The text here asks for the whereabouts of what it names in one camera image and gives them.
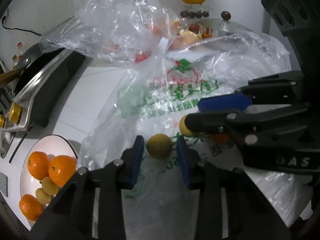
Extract white round plate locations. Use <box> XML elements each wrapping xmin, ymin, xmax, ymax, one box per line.
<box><xmin>19</xmin><ymin>135</ymin><xmax>77</xmax><ymax>226</ymax></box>

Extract red capped sauce bottle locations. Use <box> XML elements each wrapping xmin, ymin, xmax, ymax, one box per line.
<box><xmin>17</xmin><ymin>42</ymin><xmax>24</xmax><ymax>59</ymax></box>

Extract black chopstick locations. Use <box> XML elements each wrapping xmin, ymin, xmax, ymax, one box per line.
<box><xmin>9</xmin><ymin>129</ymin><xmax>30</xmax><ymax>163</ymax></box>

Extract steel saucepan with lid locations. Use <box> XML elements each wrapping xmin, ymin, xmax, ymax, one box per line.
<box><xmin>196</xmin><ymin>11</ymin><xmax>251</xmax><ymax>37</ymax></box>

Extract black wok with wooden handle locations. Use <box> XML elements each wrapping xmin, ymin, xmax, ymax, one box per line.
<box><xmin>1</xmin><ymin>43</ymin><xmax>63</xmax><ymax>94</ymax></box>

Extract cooker power cable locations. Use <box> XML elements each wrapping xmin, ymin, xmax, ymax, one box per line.
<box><xmin>1</xmin><ymin>16</ymin><xmax>42</xmax><ymax>36</ymax></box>

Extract large mandarin orange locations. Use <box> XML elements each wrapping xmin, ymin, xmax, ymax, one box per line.
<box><xmin>48</xmin><ymin>155</ymin><xmax>76</xmax><ymax>188</ymax></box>

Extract grey smartphone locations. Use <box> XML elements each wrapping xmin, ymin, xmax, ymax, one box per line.
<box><xmin>0</xmin><ymin>172</ymin><xmax>8</xmax><ymax>197</ymax></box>

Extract steel induction cooker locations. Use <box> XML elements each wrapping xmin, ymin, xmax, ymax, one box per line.
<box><xmin>1</xmin><ymin>48</ymin><xmax>86</xmax><ymax>158</ymax></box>

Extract clear box of dark fruit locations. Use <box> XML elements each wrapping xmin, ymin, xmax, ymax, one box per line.
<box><xmin>180</xmin><ymin>4</ymin><xmax>211</xmax><ymax>19</ymax></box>

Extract small mandarin orange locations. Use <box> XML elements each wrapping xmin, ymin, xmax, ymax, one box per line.
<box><xmin>19</xmin><ymin>194</ymin><xmax>43</xmax><ymax>222</ymax></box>

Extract tan longan fruit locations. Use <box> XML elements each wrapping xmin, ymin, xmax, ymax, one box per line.
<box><xmin>179</xmin><ymin>115</ymin><xmax>194</xmax><ymax>138</ymax></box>
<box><xmin>146</xmin><ymin>133</ymin><xmax>173</xmax><ymax>160</ymax></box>
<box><xmin>42</xmin><ymin>177</ymin><xmax>59</xmax><ymax>196</ymax></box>
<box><xmin>35</xmin><ymin>188</ymin><xmax>52</xmax><ymax>205</ymax></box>

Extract orange peel pieces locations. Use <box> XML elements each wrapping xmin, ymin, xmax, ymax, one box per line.
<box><xmin>171</xmin><ymin>21</ymin><xmax>213</xmax><ymax>40</ymax></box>

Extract crumpled clear plastic bag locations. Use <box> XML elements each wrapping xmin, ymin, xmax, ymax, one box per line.
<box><xmin>40</xmin><ymin>0</ymin><xmax>200</xmax><ymax>67</ymax></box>

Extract flat printed plastic bag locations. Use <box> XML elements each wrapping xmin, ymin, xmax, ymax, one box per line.
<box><xmin>78</xmin><ymin>31</ymin><xmax>311</xmax><ymax>239</ymax></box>

